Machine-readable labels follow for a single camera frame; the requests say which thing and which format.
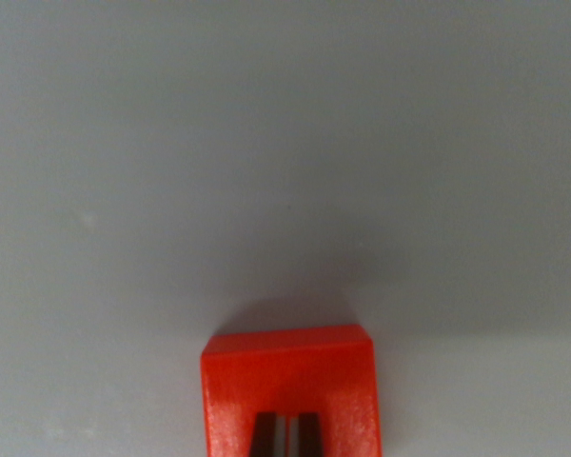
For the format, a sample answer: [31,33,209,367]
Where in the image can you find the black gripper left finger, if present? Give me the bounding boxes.
[247,411,278,457]

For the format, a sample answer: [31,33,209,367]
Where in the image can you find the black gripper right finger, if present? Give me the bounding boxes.
[296,411,325,457]

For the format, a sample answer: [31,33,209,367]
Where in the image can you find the red block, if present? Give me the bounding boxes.
[200,324,384,457]

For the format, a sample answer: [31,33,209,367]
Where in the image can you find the white plastic bin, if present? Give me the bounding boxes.
[0,0,571,457]

